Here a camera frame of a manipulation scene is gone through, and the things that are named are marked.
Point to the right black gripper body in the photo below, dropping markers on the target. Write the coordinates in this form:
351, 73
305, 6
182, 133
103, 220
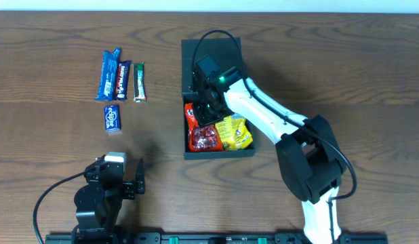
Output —
204, 113

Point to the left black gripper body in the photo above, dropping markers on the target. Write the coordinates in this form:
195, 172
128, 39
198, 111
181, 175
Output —
129, 190

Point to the dark green box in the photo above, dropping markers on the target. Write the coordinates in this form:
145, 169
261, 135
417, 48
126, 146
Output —
225, 55

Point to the red candy bag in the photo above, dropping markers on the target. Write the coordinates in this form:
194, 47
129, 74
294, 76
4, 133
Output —
201, 139

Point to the yellow candy bag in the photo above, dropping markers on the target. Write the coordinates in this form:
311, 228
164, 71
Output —
233, 133

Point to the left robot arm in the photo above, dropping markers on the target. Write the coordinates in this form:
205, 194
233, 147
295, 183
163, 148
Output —
99, 202

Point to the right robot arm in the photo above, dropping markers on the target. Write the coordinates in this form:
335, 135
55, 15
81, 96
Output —
309, 158

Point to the blue eclipse mint tin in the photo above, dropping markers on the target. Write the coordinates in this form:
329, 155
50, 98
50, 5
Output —
112, 118

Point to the green white candy bar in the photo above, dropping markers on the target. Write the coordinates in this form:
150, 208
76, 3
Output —
139, 90

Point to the dark blue chocolate bar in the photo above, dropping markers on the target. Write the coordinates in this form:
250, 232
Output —
122, 80

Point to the blue cookie packet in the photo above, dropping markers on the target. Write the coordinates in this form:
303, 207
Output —
110, 61

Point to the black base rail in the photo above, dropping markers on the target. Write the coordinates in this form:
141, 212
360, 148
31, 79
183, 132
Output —
156, 238

